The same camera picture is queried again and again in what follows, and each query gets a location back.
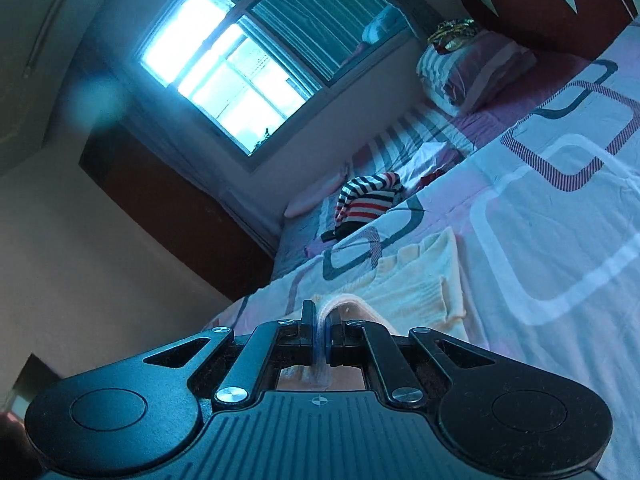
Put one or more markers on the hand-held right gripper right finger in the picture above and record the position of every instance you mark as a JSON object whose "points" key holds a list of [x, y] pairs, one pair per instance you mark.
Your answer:
{"points": [[337, 342]]}

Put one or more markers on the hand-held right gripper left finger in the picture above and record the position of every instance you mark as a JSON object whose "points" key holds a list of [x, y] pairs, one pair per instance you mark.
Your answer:
{"points": [[310, 340]]}

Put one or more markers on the cream knit sweater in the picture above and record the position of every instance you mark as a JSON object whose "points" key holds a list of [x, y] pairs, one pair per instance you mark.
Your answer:
{"points": [[410, 285]]}

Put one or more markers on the plain pink pillow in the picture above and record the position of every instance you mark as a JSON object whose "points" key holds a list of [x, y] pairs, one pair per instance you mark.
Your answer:
{"points": [[315, 195]]}

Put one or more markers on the black white striped garment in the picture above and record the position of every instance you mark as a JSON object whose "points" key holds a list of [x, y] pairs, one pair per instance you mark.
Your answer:
{"points": [[365, 200]]}

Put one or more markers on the dark brown wardrobe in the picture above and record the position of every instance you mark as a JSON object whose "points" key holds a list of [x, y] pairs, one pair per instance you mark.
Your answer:
{"points": [[175, 220]]}

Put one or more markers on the white and red cloth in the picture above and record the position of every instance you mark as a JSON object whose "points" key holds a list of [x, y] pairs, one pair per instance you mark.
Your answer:
{"points": [[425, 160]]}

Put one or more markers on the pink blue patterned blanket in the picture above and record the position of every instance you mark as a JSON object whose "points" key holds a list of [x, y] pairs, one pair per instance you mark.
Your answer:
{"points": [[550, 240]]}

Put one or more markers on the sliding glass window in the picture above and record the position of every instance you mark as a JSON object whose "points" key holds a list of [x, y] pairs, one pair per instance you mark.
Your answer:
{"points": [[240, 60]]}

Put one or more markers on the striped pink pillow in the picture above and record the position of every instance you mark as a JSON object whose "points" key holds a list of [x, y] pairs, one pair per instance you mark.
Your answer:
{"points": [[475, 70]]}

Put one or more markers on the gold shiny item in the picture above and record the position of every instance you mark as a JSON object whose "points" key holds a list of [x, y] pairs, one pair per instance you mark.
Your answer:
{"points": [[450, 35]]}

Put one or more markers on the red white scalloped headboard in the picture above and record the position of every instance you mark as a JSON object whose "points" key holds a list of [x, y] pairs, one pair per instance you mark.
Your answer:
{"points": [[540, 15]]}

